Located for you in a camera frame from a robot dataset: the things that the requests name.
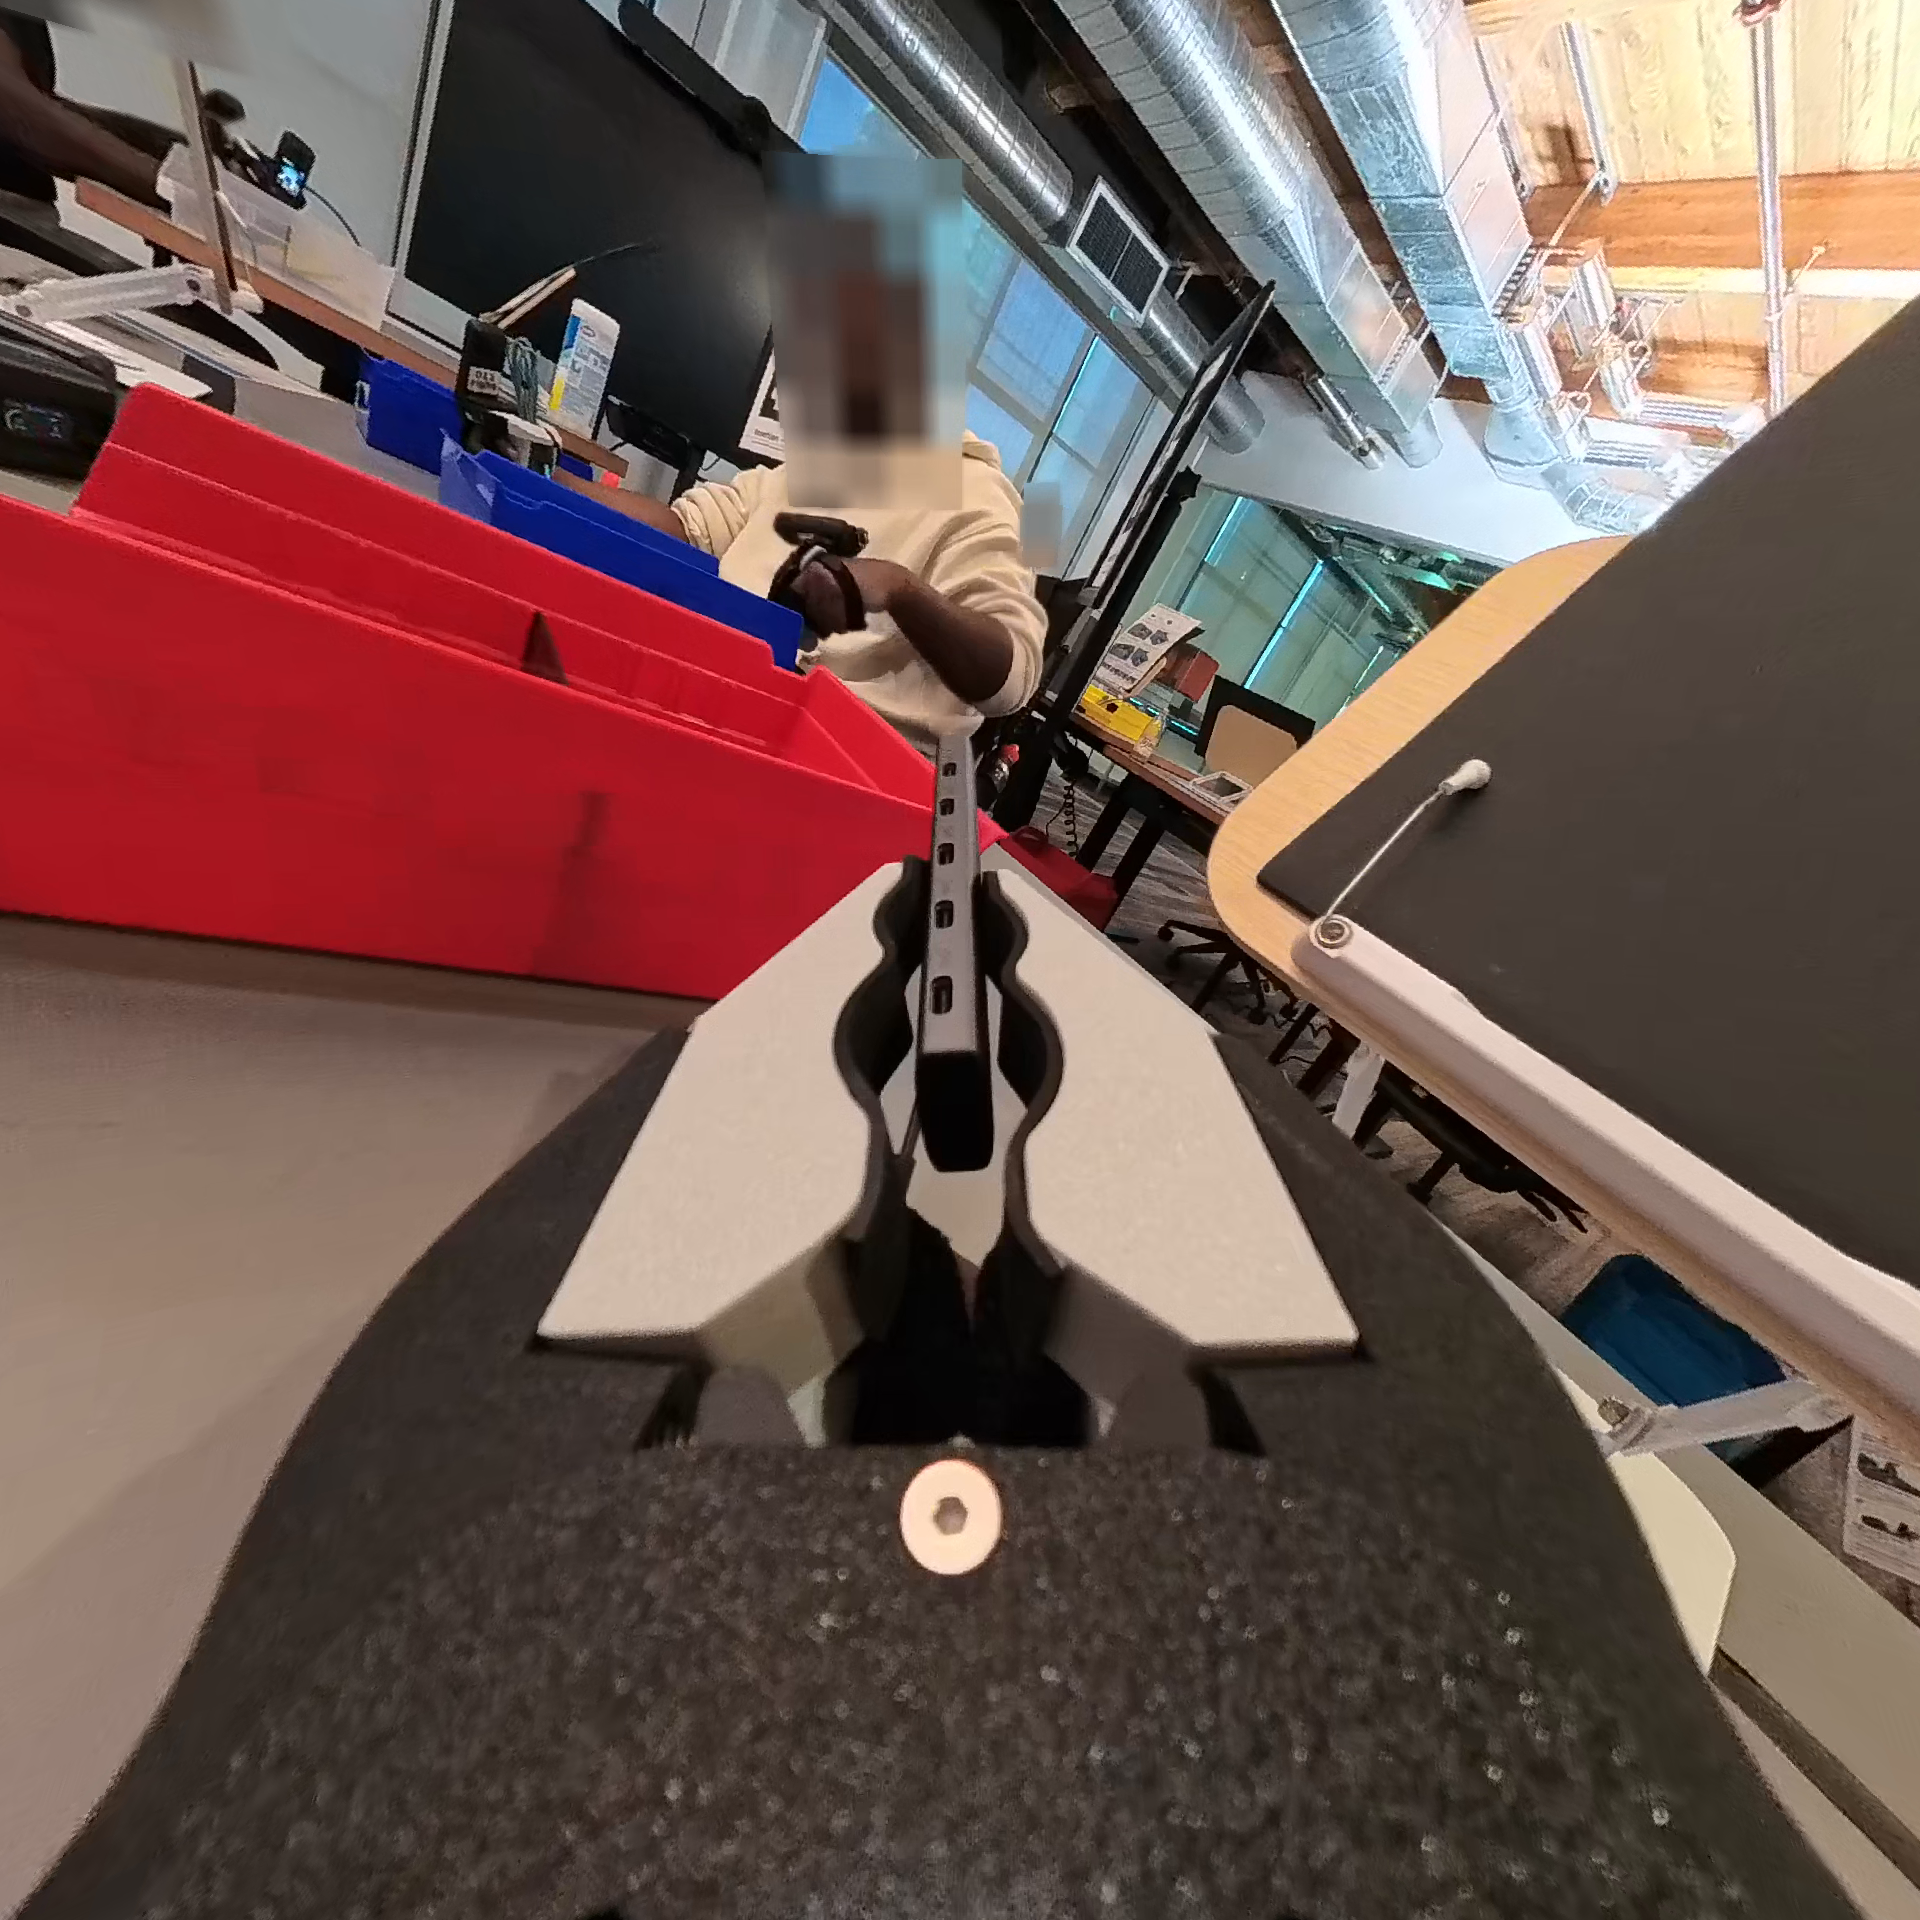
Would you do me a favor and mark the black framed marker sign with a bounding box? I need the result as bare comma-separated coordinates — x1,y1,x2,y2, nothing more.
1035,277,1277,722

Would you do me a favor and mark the black monitor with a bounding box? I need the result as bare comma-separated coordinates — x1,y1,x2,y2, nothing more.
392,0,817,452

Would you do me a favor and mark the silver USB hub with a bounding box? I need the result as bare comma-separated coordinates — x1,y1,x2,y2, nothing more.
895,728,998,1175

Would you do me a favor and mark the white air vent grille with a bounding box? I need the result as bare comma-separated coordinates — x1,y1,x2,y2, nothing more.
1064,176,1174,320

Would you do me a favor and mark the black case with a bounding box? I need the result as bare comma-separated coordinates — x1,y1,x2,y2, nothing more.
0,333,120,483

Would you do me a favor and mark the red plastic bin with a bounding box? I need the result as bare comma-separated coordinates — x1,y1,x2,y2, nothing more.
0,382,998,998

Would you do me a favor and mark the silver ventilation duct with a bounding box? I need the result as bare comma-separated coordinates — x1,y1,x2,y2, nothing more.
808,0,1073,227
1111,0,1441,466
1276,0,1652,527

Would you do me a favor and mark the black panel wooden edge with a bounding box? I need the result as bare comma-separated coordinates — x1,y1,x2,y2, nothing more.
1206,299,1920,1397

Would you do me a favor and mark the metal ceiling pipe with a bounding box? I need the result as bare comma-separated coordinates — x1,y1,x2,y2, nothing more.
1745,0,1796,410

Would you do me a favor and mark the teal crate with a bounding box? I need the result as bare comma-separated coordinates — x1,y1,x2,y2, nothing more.
1558,1253,1787,1466

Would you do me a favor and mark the steel wire white tip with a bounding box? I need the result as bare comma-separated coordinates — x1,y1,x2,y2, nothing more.
1319,757,1489,950

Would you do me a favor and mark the black office chair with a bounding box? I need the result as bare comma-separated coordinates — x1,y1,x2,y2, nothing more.
1155,914,1277,1023

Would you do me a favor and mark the blue plastic bin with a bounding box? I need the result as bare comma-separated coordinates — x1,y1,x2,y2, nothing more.
356,354,465,447

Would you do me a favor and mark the white wipes canister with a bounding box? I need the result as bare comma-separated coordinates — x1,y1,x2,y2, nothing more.
550,296,621,442

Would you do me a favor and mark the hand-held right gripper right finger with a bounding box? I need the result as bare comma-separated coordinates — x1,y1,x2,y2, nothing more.
976,874,1363,1444

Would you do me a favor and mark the blue bin with white label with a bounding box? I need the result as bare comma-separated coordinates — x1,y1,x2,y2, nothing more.
439,435,805,670

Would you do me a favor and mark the red bag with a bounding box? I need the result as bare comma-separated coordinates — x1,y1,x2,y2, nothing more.
1000,827,1119,932

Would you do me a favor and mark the white bar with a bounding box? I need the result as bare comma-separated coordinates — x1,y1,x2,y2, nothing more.
1293,911,1920,1419

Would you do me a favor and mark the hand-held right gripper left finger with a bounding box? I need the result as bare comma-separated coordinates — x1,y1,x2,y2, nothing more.
537,861,921,1450

